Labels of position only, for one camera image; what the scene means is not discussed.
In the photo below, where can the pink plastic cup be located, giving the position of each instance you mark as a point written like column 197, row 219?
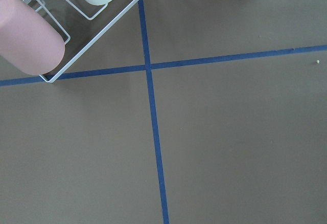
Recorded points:
column 28, row 41

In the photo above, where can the white wire cup rack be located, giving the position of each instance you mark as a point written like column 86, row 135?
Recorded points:
column 101, row 8

